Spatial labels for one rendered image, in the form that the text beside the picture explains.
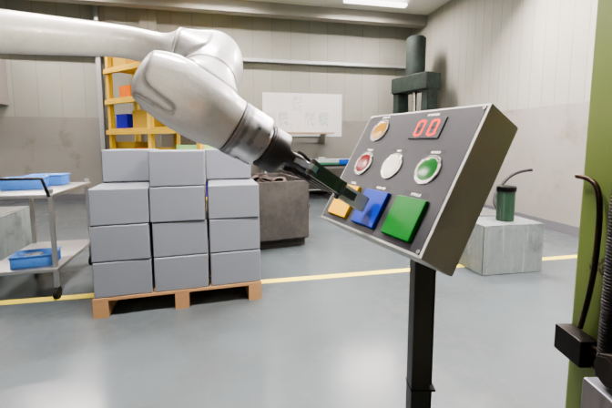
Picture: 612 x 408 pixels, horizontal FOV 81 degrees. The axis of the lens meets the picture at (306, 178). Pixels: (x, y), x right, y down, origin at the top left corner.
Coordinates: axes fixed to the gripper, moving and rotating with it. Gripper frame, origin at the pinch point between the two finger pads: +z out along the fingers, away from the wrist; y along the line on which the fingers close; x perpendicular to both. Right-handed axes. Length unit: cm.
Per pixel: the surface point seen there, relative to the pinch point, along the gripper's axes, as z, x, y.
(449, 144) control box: 5.3, 14.7, 12.1
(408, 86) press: 316, 314, -496
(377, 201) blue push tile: 4.5, 1.5, 1.9
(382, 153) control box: 5.3, 12.3, -5.1
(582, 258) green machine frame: 31.2, 7.7, 23.8
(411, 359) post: 31.2, -23.9, 1.1
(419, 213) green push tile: 4.5, 1.4, 13.5
